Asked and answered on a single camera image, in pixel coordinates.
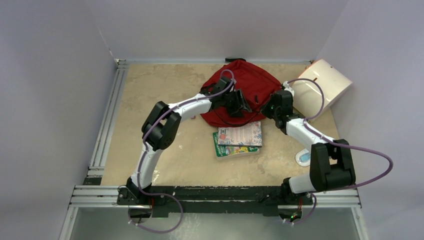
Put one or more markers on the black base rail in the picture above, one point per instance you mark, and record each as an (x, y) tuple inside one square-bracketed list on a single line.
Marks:
[(269, 201)]

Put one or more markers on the floral cover book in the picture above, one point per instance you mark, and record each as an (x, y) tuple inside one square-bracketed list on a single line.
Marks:
[(249, 135)]

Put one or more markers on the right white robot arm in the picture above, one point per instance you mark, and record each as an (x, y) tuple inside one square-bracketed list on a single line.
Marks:
[(331, 165)]

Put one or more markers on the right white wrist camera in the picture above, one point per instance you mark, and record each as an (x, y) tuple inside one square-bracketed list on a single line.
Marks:
[(286, 87)]

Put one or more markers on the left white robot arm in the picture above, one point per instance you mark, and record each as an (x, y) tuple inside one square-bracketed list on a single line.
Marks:
[(162, 124)]

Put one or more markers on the red backpack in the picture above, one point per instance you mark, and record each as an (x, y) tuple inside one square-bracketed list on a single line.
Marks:
[(256, 84)]

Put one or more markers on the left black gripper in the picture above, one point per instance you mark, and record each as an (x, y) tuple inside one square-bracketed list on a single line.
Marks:
[(240, 105)]

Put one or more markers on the aluminium frame rails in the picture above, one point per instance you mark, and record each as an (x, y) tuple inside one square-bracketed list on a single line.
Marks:
[(93, 213)]

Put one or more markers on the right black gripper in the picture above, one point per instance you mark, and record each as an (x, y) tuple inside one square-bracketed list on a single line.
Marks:
[(265, 110)]

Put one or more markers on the green treehouse book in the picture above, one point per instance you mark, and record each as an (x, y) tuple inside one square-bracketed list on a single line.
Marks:
[(228, 152)]

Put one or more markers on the cream round lunch box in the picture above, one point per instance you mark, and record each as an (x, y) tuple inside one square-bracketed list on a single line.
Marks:
[(318, 87)]

